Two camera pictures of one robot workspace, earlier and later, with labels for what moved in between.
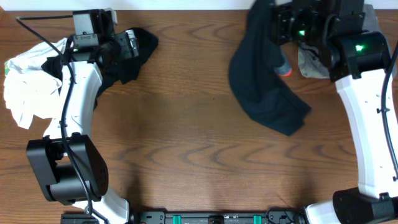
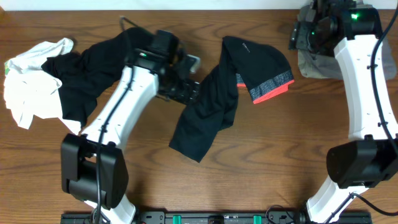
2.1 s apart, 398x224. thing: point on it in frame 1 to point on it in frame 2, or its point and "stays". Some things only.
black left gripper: (128, 46) to (190, 93)
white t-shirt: (30, 89) stays
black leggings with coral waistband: (257, 63) to (243, 63)
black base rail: (282, 216) stays
